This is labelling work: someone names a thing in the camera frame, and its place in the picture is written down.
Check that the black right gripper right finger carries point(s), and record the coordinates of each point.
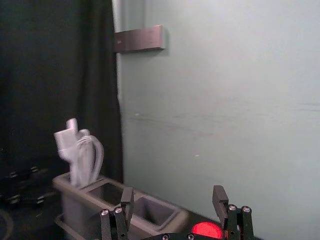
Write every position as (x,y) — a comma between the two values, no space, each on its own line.
(236,222)

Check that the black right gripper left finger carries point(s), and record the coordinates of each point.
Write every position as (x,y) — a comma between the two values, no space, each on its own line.
(109,225)

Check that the grey compartment organizer bin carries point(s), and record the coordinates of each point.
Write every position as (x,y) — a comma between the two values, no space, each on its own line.
(75,200)

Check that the black table cloth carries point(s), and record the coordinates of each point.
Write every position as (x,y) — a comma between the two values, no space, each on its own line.
(35,222)

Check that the black device with silver bolts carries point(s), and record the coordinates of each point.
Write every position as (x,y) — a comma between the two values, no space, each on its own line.
(25,187)

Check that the black curtain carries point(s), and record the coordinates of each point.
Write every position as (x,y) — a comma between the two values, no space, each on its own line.
(50,75)

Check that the black tool with red switch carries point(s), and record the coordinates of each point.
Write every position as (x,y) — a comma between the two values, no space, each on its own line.
(206,229)

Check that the steel wall bracket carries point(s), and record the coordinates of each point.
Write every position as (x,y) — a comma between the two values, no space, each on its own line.
(140,40)

